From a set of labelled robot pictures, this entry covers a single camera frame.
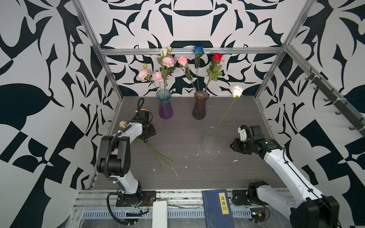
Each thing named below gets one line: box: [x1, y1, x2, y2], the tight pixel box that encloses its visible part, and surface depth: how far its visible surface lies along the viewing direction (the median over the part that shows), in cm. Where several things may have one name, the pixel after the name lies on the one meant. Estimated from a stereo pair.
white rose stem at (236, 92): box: [215, 85, 245, 130], surface depth 66 cm
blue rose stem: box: [193, 45, 205, 92], surface depth 88 cm
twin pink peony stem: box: [138, 63, 164, 92], surface depth 88 cm
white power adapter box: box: [152, 200, 168, 228], surface depth 66 cm
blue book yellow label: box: [201, 189, 236, 228], surface depth 72 cm
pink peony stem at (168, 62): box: [156, 46, 177, 96], surface depth 88 cm
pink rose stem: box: [176, 55, 197, 93], surface depth 84 cm
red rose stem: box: [203, 52, 223, 93], surface depth 89 cm
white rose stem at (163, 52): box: [159, 47, 168, 58], surface depth 89 cm
